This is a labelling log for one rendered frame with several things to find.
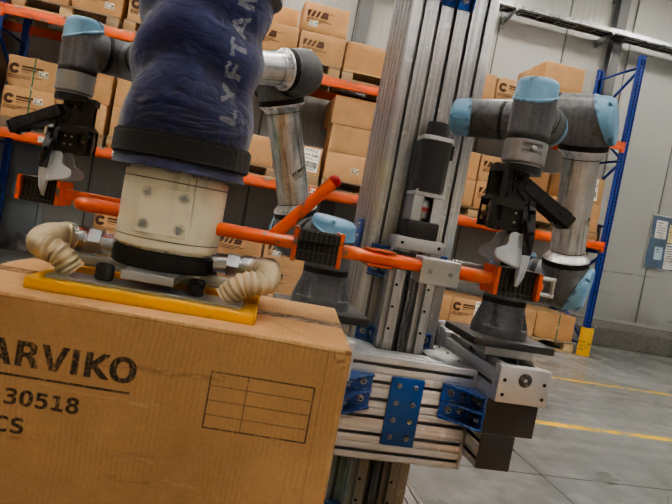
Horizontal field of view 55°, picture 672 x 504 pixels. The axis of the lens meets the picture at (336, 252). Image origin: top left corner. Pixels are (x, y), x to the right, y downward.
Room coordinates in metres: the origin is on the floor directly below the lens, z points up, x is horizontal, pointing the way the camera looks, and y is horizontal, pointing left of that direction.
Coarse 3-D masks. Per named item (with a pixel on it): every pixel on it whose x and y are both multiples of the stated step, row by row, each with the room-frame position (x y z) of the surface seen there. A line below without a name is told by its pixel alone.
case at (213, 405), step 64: (0, 320) 0.87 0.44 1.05; (64, 320) 0.88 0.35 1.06; (128, 320) 0.88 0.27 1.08; (192, 320) 0.91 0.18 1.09; (256, 320) 1.00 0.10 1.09; (320, 320) 1.12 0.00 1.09; (0, 384) 0.87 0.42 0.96; (64, 384) 0.88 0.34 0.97; (128, 384) 0.88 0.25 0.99; (192, 384) 0.89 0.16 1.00; (256, 384) 0.90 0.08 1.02; (320, 384) 0.90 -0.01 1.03; (0, 448) 0.87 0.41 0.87; (64, 448) 0.88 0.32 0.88; (128, 448) 0.88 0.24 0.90; (192, 448) 0.89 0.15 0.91; (256, 448) 0.90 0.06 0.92; (320, 448) 0.90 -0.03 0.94
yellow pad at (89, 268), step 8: (88, 264) 1.13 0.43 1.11; (88, 272) 1.11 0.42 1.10; (120, 272) 1.12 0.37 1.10; (216, 272) 1.18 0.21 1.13; (128, 280) 1.12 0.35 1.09; (184, 280) 1.14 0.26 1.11; (176, 288) 1.13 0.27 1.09; (184, 288) 1.13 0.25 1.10; (208, 288) 1.14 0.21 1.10; (216, 288) 1.15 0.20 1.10; (256, 296) 1.15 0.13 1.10; (256, 304) 1.14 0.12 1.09
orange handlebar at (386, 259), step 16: (80, 192) 1.31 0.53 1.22; (80, 208) 1.04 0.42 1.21; (96, 208) 1.04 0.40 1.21; (112, 208) 1.04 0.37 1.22; (224, 224) 1.06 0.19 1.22; (256, 240) 1.07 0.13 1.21; (272, 240) 1.07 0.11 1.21; (288, 240) 1.07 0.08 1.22; (352, 256) 1.08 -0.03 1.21; (368, 256) 1.08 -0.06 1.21; (384, 256) 1.09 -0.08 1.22; (400, 256) 1.10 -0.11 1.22; (464, 272) 1.10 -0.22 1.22; (480, 272) 1.11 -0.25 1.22
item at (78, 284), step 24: (96, 264) 0.97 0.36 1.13; (48, 288) 0.92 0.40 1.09; (72, 288) 0.93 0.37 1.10; (96, 288) 0.93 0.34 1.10; (120, 288) 0.95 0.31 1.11; (144, 288) 0.97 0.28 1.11; (168, 288) 1.01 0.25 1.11; (192, 288) 0.98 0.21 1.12; (192, 312) 0.94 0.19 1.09; (216, 312) 0.95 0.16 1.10; (240, 312) 0.95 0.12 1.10
